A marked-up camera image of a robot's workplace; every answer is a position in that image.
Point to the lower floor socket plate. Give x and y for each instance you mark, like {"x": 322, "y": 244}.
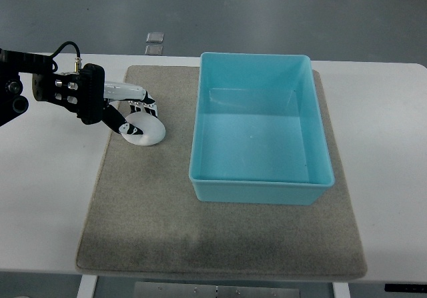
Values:
{"x": 154, "y": 50}

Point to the blue plastic box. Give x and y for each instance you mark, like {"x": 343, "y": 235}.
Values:
{"x": 259, "y": 134}

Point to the white frog-shaped toy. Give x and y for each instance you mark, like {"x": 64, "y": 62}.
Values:
{"x": 143, "y": 129}

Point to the metal base plate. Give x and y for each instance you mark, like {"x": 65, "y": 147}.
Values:
{"x": 153, "y": 289}

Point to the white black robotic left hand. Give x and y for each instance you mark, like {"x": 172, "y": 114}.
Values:
{"x": 94, "y": 103}

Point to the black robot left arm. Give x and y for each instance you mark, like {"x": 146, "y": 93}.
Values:
{"x": 14, "y": 89}

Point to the black table control panel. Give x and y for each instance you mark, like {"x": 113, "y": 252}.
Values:
{"x": 405, "y": 288}

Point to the upper floor socket plate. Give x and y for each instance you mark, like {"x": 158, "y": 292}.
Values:
{"x": 155, "y": 37}

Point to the grey felt mat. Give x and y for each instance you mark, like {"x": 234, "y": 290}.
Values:
{"x": 144, "y": 219}

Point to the floor socket plate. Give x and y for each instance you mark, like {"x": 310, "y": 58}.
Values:
{"x": 155, "y": 37}
{"x": 154, "y": 50}

